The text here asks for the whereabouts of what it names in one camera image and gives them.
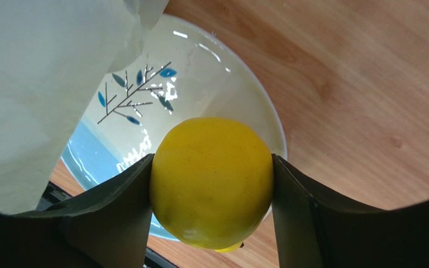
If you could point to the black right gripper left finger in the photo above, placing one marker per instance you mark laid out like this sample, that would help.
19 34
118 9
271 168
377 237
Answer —
106 226

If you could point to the white blue ceramic plate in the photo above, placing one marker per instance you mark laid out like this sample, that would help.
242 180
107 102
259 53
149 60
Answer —
183 72

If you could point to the yellow fake lemon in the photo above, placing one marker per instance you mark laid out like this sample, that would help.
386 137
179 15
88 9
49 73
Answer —
212 182

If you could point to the pale green avocado plastic bag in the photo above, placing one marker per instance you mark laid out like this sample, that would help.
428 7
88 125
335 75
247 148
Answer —
53 56

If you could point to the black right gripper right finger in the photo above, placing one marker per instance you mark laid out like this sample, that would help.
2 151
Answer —
316 226

